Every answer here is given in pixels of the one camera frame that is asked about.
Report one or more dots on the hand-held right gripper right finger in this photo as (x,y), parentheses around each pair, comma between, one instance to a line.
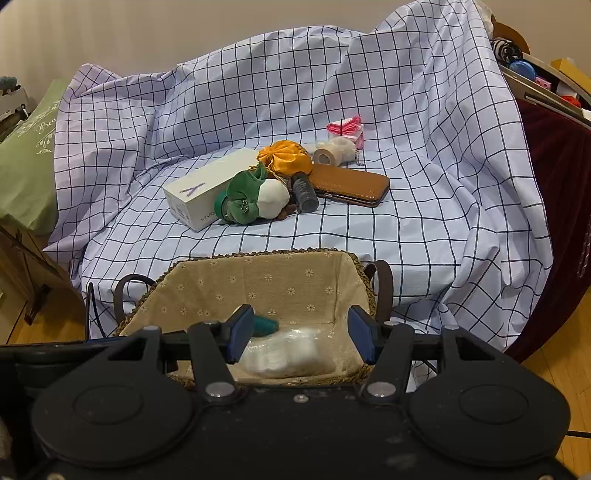
(362,339)

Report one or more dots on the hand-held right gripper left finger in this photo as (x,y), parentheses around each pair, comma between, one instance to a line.
(240,339)

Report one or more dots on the wicker basket with fabric lining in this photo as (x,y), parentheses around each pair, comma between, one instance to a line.
(286,281)

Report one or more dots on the orange fabric pouch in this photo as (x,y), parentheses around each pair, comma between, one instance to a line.
(281,157)

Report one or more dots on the teal soft item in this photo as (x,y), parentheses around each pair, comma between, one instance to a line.
(266,326)

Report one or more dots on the clear bag of cotton pads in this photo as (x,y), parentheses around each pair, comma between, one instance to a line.
(291,353)

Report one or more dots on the green and white plush toy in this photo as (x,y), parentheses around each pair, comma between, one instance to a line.
(247,194)

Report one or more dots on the white cardboard box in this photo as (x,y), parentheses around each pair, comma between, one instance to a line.
(203,189)

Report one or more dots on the dark small bottle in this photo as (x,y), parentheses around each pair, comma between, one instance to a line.
(304,194)

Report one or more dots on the brown leather case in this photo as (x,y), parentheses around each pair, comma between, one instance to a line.
(351,182)

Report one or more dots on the beige bandage roll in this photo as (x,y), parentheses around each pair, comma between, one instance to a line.
(327,153)

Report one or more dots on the white fluffy item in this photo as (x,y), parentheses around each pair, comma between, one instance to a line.
(350,148)

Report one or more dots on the green fabric bag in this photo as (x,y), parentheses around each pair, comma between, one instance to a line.
(27,166)

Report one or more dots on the checked bed sheet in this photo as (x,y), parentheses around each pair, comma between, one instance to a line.
(415,138)

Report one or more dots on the pink packet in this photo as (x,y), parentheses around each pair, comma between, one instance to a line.
(344,129)

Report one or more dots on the dark red cloth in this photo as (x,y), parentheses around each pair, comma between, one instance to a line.
(563,207)

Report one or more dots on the blue-grey plush toy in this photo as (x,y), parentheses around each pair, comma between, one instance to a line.
(7,82)

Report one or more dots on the wooden toy tray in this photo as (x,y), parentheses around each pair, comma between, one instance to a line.
(531,85)

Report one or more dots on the blue ball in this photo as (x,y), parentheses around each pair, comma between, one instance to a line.
(522,69)

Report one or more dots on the red toy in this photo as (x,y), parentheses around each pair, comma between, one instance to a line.
(571,99)

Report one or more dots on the black and white patterned item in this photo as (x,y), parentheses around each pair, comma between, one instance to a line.
(504,50)

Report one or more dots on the yellow box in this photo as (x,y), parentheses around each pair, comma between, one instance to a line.
(570,68)

